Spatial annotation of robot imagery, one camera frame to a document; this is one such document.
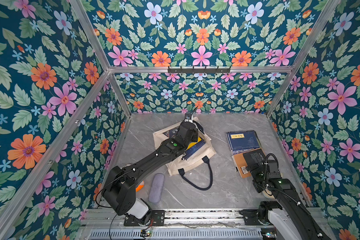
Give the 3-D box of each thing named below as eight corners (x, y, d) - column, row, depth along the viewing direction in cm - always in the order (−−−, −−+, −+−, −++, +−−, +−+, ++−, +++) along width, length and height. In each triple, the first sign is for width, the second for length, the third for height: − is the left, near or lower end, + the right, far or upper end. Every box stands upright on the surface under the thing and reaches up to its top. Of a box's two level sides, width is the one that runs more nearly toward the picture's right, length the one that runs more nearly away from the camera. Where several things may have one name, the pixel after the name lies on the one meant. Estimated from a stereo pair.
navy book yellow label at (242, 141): (230, 154, 98) (231, 150, 95) (226, 133, 109) (227, 130, 106) (260, 154, 98) (263, 150, 95) (254, 133, 109) (255, 130, 106)
